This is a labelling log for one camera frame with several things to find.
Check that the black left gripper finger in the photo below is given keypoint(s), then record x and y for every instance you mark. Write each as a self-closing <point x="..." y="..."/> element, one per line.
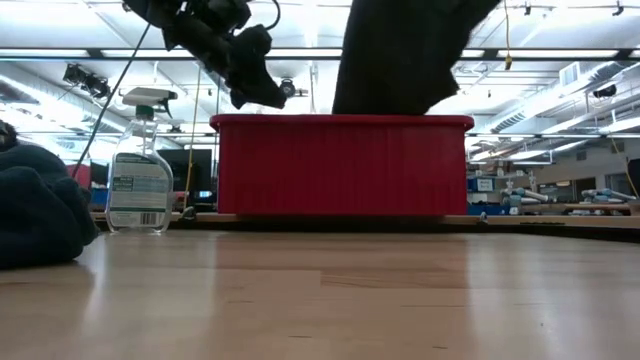
<point x="212" y="42"/>
<point x="200" y="52"/>

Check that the dark grey cargo shorts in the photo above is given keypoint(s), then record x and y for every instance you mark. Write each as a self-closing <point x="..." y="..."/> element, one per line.
<point x="400" y="60"/>

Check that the navy blue garment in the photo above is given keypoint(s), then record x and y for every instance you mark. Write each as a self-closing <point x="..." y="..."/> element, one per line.
<point x="40" y="210"/>

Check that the grey background robot arm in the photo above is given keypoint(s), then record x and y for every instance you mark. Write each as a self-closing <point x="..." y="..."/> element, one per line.
<point x="525" y="195"/>
<point x="607" y="195"/>

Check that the red plastic laundry basket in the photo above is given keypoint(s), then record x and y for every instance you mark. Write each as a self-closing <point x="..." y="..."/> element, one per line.
<point x="340" y="165"/>

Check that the black ceiling track light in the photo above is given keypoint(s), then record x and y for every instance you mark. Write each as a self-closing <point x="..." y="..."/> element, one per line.
<point x="87" y="82"/>

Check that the dark background monitor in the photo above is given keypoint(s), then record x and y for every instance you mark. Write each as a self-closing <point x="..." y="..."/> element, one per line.
<point x="190" y="170"/>

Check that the clear spray bottle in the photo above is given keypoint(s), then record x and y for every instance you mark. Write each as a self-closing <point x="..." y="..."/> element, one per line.
<point x="140" y="185"/>

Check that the small round grey object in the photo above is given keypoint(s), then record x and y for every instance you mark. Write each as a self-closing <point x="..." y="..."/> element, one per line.
<point x="188" y="214"/>

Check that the black ceiling rail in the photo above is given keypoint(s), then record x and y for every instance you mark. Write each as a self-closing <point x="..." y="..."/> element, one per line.
<point x="50" y="54"/>

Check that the black aluminium table frame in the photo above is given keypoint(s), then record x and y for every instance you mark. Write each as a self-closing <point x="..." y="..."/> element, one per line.
<point x="350" y="227"/>

